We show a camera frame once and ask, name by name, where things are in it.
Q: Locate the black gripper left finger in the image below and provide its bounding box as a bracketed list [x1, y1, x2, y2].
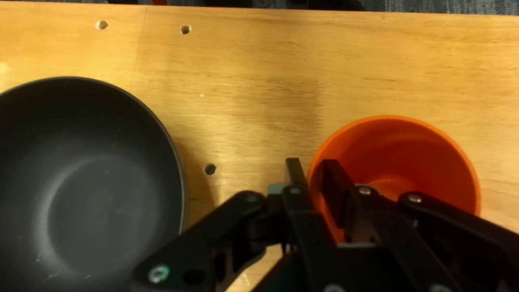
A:
[128, 158, 347, 292]

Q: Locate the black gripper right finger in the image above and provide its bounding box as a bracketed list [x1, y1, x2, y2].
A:
[321, 160, 519, 292]

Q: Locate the orange plastic cup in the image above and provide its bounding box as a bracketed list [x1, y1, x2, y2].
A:
[306, 114, 483, 246]

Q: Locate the black bowl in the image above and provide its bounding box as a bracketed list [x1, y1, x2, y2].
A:
[0, 75, 186, 292]

